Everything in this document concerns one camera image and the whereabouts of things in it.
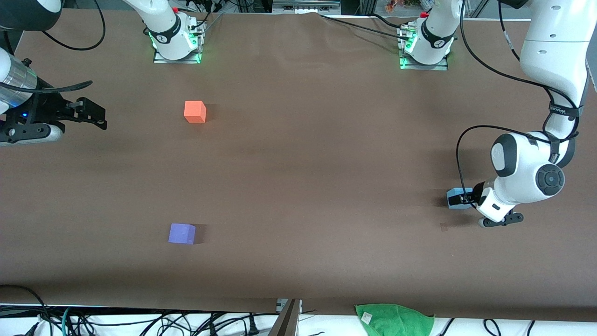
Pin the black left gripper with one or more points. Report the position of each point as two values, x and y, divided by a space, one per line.
476 192

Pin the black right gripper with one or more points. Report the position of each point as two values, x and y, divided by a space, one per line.
45 107

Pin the light blue block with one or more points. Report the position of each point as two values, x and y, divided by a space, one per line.
454 191

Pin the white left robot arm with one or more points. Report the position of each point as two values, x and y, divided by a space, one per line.
550 51

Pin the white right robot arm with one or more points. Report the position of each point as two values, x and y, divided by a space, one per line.
163 28

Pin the orange block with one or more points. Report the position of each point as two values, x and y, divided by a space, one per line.
193 112

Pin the purple block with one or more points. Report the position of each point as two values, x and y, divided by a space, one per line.
181 233

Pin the green cloth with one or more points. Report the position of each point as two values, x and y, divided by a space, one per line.
396 322

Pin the orange background clutter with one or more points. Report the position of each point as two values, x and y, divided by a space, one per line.
394 5

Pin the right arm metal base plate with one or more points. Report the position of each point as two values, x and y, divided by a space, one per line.
177 59

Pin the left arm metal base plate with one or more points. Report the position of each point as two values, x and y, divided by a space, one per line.
424 66

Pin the grey metal post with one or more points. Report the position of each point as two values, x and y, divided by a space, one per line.
287 322

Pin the aluminium frame rail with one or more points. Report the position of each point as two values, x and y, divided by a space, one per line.
305 5

